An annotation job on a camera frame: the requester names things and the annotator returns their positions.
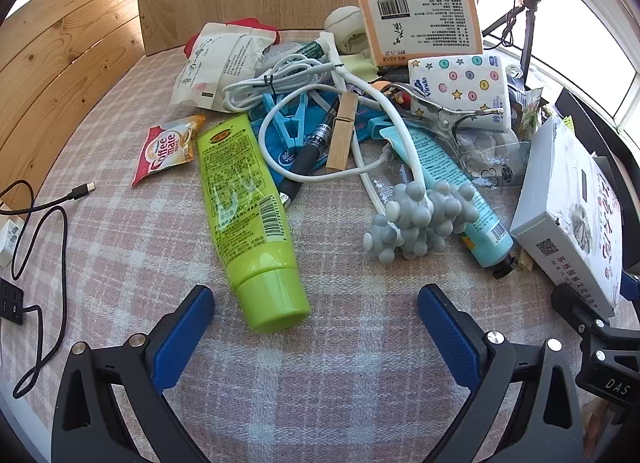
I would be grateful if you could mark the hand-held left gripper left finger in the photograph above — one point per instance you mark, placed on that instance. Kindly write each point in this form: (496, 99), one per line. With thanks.
(182, 338)

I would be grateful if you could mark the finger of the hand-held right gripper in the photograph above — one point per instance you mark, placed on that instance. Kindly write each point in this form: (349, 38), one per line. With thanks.
(575, 305)
(631, 284)

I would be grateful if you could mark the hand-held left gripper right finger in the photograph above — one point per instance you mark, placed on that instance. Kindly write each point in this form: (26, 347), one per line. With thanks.
(445, 333)

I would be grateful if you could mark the white printed cardboard box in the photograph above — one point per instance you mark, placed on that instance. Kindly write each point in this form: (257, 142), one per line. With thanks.
(575, 203)

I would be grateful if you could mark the white massager with grey balls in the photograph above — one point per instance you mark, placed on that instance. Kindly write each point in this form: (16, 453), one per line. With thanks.
(425, 213)

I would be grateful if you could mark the black container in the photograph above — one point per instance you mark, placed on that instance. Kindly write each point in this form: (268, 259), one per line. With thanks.
(595, 123)

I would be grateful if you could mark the light blue hand cream tube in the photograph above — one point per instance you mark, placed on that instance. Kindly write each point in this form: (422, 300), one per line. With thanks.
(465, 198)

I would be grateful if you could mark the green lotion tube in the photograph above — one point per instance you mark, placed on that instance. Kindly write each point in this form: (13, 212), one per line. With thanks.
(245, 213)

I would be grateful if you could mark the clear flower-print bag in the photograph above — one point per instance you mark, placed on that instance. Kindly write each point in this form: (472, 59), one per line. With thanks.
(492, 163)

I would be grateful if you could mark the black USB hub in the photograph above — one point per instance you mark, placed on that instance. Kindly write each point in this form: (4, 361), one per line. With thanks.
(10, 300)

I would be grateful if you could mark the red creamer sachet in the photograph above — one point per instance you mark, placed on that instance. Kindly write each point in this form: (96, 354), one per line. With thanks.
(167, 145)

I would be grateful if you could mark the white charger plug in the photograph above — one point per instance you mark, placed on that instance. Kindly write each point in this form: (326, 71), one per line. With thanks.
(7, 243)

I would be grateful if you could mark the metal spring clip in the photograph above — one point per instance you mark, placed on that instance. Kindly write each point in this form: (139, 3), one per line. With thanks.
(440, 118)

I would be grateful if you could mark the blue plastic clothes peg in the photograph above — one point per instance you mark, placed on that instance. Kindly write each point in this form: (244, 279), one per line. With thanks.
(372, 128)
(290, 118)

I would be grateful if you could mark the black gel pen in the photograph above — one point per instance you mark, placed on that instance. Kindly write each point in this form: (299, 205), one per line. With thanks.
(305, 158)

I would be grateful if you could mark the wooden clothespin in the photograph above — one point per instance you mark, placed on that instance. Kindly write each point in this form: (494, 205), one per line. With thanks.
(342, 133)

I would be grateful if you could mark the dotted white tissue pack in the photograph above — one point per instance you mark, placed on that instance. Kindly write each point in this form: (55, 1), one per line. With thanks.
(460, 88)

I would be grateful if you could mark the black tripod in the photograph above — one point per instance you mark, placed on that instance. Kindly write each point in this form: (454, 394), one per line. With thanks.
(530, 28)

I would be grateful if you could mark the yellow-green cleaning cloth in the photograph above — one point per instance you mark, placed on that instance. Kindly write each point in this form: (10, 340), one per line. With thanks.
(360, 65)

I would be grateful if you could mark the white paper packet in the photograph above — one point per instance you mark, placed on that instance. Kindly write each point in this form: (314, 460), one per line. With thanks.
(220, 58)

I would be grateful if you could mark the orange tissue pack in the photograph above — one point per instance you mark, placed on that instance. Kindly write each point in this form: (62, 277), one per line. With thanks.
(425, 23)

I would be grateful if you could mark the green lip balm stick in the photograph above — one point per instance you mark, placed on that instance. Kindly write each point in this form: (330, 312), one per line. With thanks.
(312, 48)

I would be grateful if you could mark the red cloth pouch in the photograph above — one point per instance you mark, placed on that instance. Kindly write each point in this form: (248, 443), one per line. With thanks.
(245, 24)

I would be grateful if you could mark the white round device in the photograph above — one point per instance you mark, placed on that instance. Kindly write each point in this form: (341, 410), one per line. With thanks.
(342, 23)

